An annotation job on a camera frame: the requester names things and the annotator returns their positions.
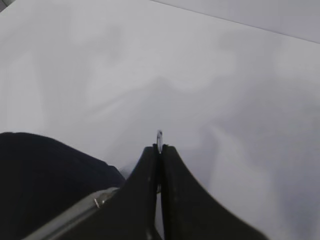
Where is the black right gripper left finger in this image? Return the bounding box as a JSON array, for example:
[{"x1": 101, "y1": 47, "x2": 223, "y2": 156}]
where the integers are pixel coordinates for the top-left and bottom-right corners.
[{"x1": 58, "y1": 145, "x2": 160, "y2": 240}]

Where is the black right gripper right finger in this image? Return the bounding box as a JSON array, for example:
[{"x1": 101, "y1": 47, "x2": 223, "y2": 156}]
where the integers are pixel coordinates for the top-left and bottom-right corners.
[{"x1": 160, "y1": 145, "x2": 267, "y2": 240}]

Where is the navy blue lunch bag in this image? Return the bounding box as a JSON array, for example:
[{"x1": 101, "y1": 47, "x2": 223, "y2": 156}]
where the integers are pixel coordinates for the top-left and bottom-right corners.
[{"x1": 0, "y1": 132, "x2": 125, "y2": 240}]

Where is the silver zipper pull ring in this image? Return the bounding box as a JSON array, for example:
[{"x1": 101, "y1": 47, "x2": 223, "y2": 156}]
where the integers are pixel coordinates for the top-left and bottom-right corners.
[{"x1": 156, "y1": 129, "x2": 164, "y2": 154}]

